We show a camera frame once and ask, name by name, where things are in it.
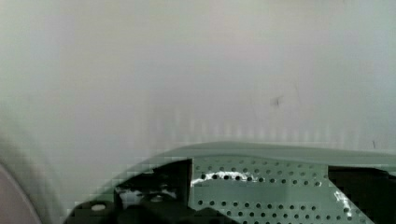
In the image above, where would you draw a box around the green plastic strainer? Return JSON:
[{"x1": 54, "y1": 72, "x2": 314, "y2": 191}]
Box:
[{"x1": 63, "y1": 142, "x2": 395, "y2": 224}]

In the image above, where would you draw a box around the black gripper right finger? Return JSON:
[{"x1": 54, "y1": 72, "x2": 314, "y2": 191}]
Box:
[{"x1": 328, "y1": 166, "x2": 396, "y2": 224}]

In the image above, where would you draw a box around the grey round plate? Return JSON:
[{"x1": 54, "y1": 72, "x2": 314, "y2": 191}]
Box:
[{"x1": 0, "y1": 165, "x2": 42, "y2": 224}]

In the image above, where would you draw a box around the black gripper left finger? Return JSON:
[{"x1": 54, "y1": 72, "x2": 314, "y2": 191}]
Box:
[{"x1": 113, "y1": 160, "x2": 192, "y2": 209}]

